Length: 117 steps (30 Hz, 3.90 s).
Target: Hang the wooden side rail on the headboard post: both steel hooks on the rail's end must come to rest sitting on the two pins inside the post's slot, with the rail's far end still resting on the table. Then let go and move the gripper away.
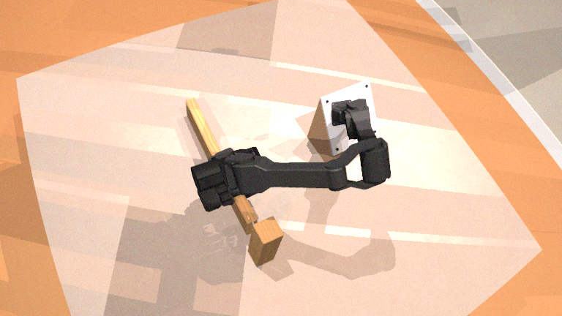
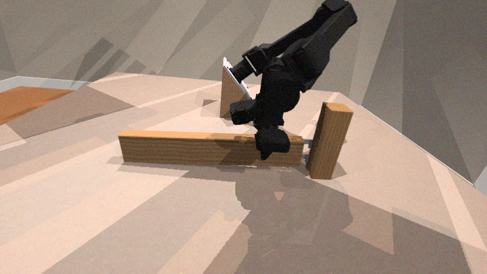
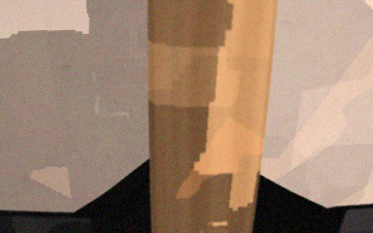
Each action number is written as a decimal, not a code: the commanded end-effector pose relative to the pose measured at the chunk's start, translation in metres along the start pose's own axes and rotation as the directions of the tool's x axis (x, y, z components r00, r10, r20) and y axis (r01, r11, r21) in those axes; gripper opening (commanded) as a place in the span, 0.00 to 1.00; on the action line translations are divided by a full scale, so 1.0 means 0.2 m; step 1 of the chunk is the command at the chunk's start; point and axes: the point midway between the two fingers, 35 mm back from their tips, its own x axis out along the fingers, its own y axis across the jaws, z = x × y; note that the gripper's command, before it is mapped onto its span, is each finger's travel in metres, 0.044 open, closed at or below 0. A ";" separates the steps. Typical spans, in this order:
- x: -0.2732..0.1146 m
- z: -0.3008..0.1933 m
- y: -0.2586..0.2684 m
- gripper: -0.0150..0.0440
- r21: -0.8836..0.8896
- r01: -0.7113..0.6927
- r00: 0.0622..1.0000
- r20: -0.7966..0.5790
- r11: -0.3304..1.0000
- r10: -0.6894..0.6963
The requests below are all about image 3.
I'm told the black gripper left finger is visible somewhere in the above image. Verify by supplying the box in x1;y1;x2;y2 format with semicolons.
0;159;152;233

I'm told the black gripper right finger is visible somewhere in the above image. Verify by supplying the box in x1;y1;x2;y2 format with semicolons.
253;175;373;233

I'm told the wooden side rail with metal hooks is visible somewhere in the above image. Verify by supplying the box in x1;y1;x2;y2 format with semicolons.
148;0;278;233

